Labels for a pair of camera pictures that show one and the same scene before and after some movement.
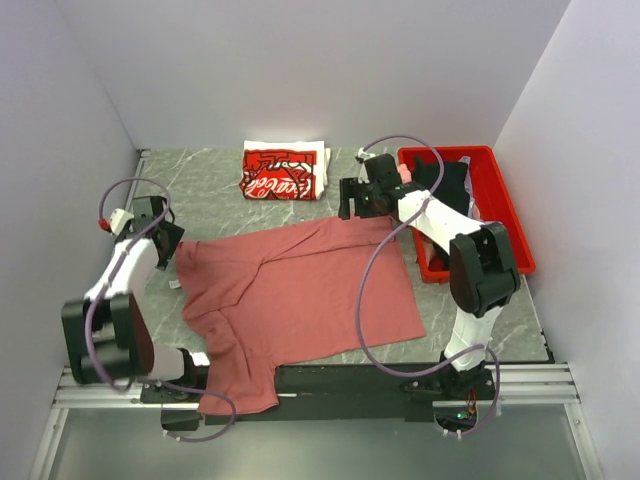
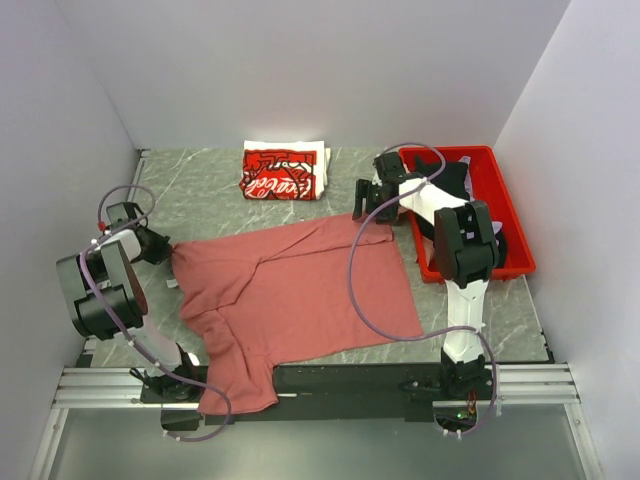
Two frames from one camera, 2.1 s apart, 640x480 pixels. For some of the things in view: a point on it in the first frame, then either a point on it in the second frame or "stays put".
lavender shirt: x=472 y=208 stays put
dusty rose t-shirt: x=253 y=300 stays put
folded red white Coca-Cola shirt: x=285 y=170 stays put
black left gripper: x=175 y=234 → x=162 y=249
